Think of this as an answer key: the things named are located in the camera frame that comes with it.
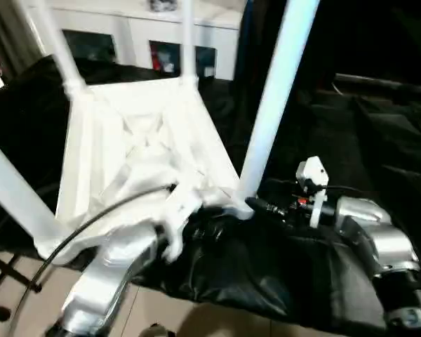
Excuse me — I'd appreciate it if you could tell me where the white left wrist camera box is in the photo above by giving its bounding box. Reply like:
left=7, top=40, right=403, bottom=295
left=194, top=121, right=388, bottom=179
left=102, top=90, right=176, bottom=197
left=154, top=184, right=204, bottom=264

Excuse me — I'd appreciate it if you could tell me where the dark object on cabinet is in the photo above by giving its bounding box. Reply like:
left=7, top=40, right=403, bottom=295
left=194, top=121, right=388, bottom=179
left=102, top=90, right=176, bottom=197
left=149, top=0, right=179, bottom=12

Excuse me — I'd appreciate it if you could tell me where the white plastic table top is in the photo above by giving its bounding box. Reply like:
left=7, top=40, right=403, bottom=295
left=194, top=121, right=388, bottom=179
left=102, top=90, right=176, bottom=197
left=32, top=76, right=257, bottom=260

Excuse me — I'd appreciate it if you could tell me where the white cabinet with glass doors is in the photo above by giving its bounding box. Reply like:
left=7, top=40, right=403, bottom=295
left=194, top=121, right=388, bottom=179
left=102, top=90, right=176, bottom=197
left=25, top=0, right=243, bottom=79

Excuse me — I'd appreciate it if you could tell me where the black horizontal rail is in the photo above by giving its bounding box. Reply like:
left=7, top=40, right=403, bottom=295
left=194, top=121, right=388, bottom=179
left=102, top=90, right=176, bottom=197
left=333, top=73, right=421, bottom=95

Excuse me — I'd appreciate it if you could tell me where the grey curtain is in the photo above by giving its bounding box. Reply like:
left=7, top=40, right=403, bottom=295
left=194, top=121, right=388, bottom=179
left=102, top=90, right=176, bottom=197
left=0, top=0, right=43, bottom=74

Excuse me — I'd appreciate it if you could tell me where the white plastic table leg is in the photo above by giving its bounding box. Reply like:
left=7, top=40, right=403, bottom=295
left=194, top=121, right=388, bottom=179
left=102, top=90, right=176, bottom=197
left=28, top=0, right=92, bottom=99
left=237, top=0, right=321, bottom=197
left=180, top=0, right=200, bottom=88
left=0, top=133, right=64, bottom=243

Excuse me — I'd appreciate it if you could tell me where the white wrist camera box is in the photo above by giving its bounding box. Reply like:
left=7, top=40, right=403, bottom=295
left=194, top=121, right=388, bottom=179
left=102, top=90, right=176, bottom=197
left=296, top=157, right=330, bottom=229
left=154, top=184, right=204, bottom=264

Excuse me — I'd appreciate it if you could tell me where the black plastic mat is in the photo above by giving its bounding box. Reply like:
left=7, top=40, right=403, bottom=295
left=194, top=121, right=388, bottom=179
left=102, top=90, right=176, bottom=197
left=0, top=55, right=421, bottom=334

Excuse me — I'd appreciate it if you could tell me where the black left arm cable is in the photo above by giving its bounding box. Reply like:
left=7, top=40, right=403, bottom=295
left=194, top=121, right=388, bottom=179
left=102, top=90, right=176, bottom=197
left=7, top=184, right=178, bottom=337

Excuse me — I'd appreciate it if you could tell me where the black metal table frame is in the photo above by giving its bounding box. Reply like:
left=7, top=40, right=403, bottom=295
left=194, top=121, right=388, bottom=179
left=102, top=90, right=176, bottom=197
left=0, top=242, right=46, bottom=324

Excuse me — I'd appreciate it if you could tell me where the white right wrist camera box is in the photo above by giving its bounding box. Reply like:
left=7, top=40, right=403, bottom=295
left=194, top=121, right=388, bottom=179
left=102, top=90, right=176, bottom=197
left=296, top=157, right=330, bottom=229

